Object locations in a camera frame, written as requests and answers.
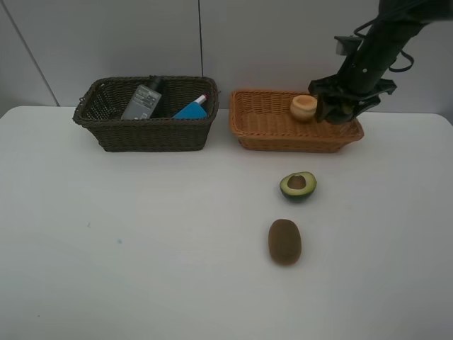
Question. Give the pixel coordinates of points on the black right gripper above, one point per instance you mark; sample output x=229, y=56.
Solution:
x=361, y=93

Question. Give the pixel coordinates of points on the orange red mango half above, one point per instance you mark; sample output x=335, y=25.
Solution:
x=303, y=108

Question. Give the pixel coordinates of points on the white marker pen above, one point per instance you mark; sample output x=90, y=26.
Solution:
x=201, y=99

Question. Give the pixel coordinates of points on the blue whiteboard eraser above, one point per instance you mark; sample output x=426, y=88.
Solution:
x=192, y=111

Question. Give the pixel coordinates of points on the dark green pump bottle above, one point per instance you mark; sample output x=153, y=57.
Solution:
x=145, y=100

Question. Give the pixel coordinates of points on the dark purple mangosteen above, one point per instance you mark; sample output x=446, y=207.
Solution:
x=341, y=114

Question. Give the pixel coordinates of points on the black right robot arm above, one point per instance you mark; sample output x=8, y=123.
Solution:
x=370, y=52

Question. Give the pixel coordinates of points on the orange wicker basket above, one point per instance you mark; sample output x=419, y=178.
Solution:
x=261, y=120

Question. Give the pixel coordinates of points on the halved avocado with pit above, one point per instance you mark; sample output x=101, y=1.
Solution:
x=297, y=187

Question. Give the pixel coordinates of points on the brown kiwi fruit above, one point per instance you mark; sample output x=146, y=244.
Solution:
x=284, y=242

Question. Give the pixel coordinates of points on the dark brown wicker basket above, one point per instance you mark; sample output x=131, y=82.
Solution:
x=100, y=109

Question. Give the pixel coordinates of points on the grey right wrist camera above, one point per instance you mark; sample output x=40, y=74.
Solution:
x=347, y=45

